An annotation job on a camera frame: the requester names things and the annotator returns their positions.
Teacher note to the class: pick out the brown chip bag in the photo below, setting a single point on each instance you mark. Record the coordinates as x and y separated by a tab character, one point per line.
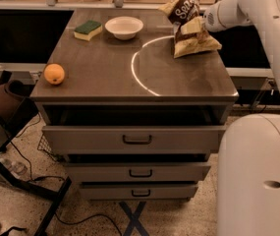
180	12

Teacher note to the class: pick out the top drawer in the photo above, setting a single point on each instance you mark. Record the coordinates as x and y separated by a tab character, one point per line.
133	140

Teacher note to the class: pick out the middle drawer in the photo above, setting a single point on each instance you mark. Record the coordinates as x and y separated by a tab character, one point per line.
138	172

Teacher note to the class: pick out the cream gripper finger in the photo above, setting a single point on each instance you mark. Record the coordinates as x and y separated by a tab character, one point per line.
195	25

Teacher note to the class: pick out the bottom drawer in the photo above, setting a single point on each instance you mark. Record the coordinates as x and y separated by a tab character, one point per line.
138	192

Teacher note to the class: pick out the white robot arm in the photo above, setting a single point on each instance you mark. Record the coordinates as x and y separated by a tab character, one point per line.
248	170

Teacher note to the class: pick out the orange fruit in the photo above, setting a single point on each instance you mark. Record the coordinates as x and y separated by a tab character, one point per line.
54	74

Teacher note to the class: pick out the brown chair seat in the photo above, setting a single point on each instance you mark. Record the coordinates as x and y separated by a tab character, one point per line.
13	103

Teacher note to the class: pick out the grey drawer cabinet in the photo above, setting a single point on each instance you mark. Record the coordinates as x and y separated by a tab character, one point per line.
138	82

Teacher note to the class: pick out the green yellow sponge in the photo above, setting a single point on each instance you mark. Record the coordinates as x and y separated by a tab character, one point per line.
88	30

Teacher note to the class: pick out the plastic bottle on floor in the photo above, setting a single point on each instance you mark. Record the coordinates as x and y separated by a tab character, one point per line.
18	169

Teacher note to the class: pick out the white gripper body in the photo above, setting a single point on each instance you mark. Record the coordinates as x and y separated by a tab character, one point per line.
211	20

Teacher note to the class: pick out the white bowl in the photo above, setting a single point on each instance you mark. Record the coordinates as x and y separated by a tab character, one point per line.
124	28

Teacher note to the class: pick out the black side table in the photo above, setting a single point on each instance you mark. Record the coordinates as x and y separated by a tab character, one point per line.
55	197

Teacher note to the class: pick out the drawer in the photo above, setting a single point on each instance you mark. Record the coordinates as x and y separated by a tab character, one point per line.
138	172
138	192
133	140

